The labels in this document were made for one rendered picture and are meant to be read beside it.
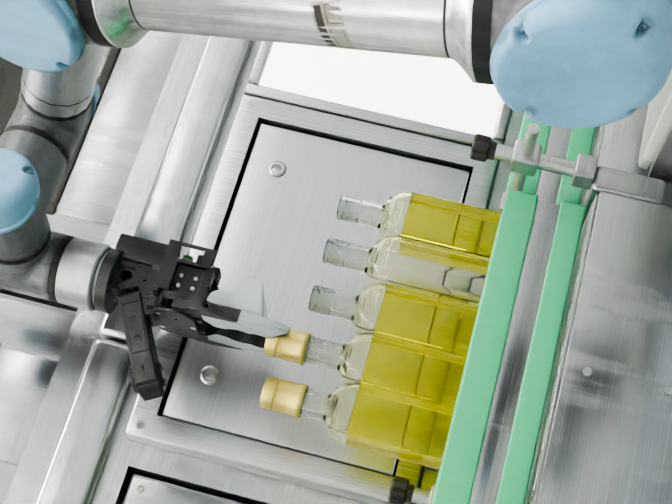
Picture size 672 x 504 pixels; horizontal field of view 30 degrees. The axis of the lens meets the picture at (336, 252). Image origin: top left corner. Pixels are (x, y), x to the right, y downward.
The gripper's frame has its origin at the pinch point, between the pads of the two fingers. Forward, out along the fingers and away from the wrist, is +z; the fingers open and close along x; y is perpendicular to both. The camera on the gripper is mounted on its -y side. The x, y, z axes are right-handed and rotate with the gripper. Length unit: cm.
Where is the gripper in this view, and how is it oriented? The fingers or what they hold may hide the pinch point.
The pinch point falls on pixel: (276, 341)
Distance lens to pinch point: 134.7
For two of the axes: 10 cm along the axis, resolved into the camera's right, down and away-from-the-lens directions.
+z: 9.7, 2.3, -1.1
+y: 2.6, -8.8, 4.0
